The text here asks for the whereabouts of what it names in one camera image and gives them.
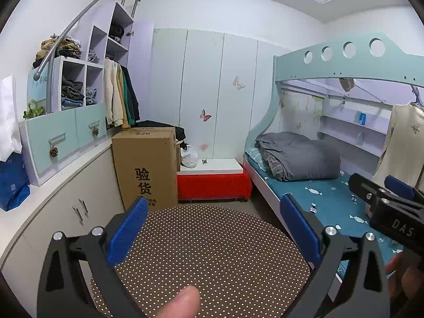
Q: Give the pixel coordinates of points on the teal quilted bed mattress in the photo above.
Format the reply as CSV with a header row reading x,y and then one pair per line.
x,y
331,202

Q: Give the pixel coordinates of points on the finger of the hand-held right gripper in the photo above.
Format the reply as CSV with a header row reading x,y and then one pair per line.
x,y
399,185
367,188

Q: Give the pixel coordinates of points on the dark folded clothes stack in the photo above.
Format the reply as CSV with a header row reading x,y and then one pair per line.
x,y
73,92

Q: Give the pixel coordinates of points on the white wardrobe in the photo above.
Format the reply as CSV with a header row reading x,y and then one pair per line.
x,y
202,82

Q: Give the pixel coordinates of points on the blue clothes hanger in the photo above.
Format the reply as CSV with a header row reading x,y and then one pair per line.
x,y
418,101

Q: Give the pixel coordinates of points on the red storage bench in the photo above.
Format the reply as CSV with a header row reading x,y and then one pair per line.
x,y
212,185

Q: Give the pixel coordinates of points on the black folded clothes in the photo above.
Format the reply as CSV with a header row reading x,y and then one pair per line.
x,y
116,31

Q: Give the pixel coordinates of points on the beige hanging shirt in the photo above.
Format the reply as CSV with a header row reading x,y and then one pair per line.
x,y
404,145

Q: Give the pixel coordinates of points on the low white cabinet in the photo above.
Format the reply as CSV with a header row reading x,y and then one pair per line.
x,y
96,179

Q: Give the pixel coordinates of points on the faded pink butterfly sticker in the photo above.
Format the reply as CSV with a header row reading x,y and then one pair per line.
x,y
204,147

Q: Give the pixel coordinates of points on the grey hanging cloth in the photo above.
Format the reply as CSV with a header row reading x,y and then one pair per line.
x,y
346,85

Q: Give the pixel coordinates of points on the person's left hand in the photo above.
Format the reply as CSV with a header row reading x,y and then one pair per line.
x,y
180,303

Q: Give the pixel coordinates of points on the black jacket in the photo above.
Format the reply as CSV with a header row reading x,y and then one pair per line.
x,y
134,102

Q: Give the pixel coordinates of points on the brown polka-dot tablecloth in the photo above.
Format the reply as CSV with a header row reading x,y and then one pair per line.
x,y
215,255

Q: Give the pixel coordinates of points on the blue box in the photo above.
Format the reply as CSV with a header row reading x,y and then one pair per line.
x,y
362,118

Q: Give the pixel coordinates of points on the green plant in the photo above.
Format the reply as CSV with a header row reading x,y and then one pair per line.
x,y
33,112

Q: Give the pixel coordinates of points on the person's right hand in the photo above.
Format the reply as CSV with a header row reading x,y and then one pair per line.
x,y
410,278

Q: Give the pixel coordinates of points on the beige butterfly sticker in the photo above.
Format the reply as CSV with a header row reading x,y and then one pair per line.
x,y
239,82

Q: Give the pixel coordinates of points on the blue folded clothes stack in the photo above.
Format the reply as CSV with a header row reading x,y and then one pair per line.
x,y
91,96

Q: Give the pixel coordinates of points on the black clothes pile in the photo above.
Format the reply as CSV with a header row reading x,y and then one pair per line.
x,y
180,134

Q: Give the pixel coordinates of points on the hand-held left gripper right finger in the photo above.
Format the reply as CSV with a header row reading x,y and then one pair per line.
x,y
299,228

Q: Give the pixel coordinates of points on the khaki folded clothes pile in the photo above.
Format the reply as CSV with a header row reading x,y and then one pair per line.
x,y
59,48

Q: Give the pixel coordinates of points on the green jacket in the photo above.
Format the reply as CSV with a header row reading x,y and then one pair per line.
x,y
127,99

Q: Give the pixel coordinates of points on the lilac stepped shelf unit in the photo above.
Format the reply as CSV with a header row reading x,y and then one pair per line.
x,y
96,16

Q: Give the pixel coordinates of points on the grey duvet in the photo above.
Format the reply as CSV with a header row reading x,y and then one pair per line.
x,y
304,155

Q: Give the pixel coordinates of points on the bunk bed frame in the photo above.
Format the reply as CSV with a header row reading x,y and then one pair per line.
x,y
361,66

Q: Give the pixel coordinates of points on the cream jacket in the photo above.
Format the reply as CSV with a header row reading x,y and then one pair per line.
x,y
114,96

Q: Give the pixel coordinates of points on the lilac wall shelf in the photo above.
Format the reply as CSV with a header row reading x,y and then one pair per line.
x,y
351,123

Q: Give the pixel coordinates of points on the plaid pillow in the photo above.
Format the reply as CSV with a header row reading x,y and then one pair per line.
x,y
255,159

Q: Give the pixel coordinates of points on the pale bottle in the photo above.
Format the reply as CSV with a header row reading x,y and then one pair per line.
x,y
360,139

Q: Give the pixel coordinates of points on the white plastic bag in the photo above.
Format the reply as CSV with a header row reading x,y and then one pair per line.
x,y
189,157

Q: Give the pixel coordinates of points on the blue shopping bag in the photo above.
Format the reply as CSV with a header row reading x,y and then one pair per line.
x,y
13,185

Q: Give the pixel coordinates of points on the grey folded jeans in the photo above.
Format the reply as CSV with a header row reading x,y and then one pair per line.
x,y
93,57

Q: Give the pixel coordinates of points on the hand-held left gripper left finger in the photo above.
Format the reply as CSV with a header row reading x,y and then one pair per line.
x,y
127,232

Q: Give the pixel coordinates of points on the large cardboard box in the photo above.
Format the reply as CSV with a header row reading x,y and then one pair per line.
x,y
145,159

